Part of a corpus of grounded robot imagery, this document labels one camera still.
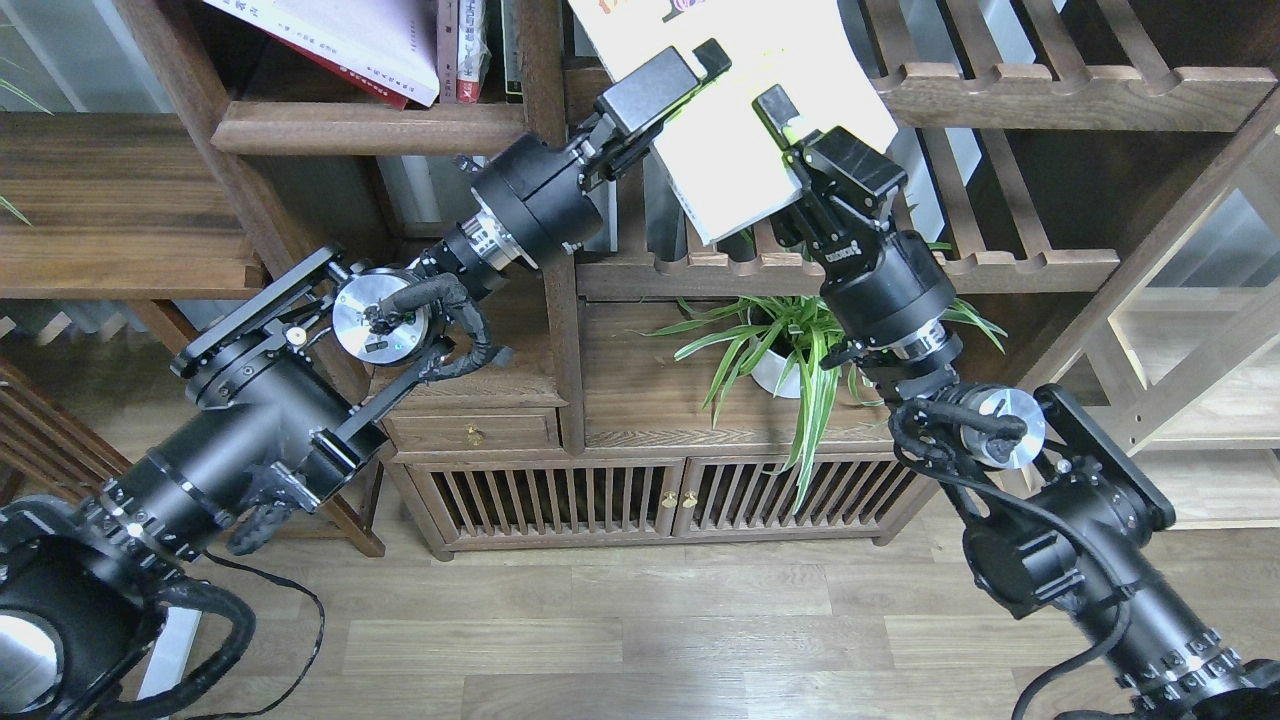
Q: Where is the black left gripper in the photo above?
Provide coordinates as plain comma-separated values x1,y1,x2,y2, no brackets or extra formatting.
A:
470,38,732,272

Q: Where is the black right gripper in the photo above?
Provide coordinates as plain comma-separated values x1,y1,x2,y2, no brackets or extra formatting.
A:
751,85,956,351

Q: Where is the yellow green book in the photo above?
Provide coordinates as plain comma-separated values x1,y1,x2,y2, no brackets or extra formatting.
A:
571,1,899,243

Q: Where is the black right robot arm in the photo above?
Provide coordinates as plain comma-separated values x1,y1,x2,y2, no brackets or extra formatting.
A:
753,86,1277,719

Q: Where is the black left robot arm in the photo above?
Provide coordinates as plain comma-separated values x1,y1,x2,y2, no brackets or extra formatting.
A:
3,40,731,719

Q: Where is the dark upright book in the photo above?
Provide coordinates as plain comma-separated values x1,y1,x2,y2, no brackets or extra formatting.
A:
499,0,524,104

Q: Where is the potted spider plant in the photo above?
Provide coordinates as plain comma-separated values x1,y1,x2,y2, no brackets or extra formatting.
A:
640,225,1009,511

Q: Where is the red white upright book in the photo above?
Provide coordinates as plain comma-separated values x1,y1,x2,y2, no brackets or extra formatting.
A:
454,0,490,104

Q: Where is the maroon upright book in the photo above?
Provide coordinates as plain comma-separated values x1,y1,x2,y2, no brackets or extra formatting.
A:
435,0,460,104

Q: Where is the dark wooden bookshelf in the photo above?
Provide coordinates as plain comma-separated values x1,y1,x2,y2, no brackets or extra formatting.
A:
116,1,1277,560

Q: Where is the white table leg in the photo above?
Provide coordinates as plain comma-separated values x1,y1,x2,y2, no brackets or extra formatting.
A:
137,607,204,701

